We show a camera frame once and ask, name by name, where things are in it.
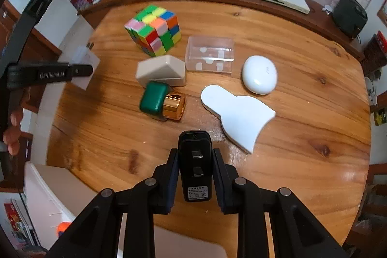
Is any green and gold bottle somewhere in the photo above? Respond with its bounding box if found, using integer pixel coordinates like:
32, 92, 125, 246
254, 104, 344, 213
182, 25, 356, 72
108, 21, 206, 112
139, 80, 186, 122

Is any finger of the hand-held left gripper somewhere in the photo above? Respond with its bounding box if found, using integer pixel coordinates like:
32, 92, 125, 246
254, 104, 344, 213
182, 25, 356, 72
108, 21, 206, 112
22, 0, 65, 22
70, 64, 94, 79

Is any clear plastic box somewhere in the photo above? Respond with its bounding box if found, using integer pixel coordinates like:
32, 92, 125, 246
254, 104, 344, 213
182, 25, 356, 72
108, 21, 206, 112
185, 35, 236, 74

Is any yellow label oil bottle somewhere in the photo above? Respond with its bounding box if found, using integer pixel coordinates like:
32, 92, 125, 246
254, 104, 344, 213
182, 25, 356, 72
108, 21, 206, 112
374, 108, 387, 126

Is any white plastic tray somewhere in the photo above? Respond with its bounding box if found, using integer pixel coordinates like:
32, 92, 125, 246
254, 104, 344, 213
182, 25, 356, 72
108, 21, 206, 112
23, 161, 229, 258

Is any white oval case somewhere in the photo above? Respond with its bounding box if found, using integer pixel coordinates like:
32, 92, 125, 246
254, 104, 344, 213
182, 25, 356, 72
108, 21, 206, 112
241, 55, 278, 95

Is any white bottle-shaped plate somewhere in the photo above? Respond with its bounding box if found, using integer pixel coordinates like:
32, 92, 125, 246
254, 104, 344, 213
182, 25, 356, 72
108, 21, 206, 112
201, 84, 276, 154

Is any tall jar with red lid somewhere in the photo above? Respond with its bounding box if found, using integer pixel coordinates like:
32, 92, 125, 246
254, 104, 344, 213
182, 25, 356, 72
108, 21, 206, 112
361, 31, 387, 74

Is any black air fryer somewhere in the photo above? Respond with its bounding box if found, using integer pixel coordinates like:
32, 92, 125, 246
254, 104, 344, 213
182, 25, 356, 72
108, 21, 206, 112
332, 0, 368, 39

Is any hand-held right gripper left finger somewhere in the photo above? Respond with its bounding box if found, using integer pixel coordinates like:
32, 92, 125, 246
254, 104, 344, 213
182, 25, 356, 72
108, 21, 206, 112
48, 148, 179, 258

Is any colourful puzzle cube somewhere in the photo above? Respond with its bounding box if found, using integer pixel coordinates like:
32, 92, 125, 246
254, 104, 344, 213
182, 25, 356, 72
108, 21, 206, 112
124, 4, 182, 57

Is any colourful printed box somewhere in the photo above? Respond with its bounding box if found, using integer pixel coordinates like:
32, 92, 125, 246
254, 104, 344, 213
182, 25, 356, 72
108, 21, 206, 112
4, 200, 34, 247

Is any orange round toy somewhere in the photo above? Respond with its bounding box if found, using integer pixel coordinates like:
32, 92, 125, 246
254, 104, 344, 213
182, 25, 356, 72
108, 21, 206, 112
57, 221, 72, 238

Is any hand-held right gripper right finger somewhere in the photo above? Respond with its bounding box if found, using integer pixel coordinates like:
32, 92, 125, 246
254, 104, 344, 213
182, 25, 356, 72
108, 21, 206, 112
213, 148, 348, 258

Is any beige plastic block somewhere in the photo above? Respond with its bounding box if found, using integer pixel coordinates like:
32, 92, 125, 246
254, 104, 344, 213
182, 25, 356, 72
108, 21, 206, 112
135, 55, 186, 88

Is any black power adapter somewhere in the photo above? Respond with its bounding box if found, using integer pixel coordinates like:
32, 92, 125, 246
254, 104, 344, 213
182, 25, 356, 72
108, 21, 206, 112
177, 130, 213, 202

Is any person's left hand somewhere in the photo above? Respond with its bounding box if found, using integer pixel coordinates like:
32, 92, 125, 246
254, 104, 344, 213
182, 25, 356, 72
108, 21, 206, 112
1, 87, 32, 156

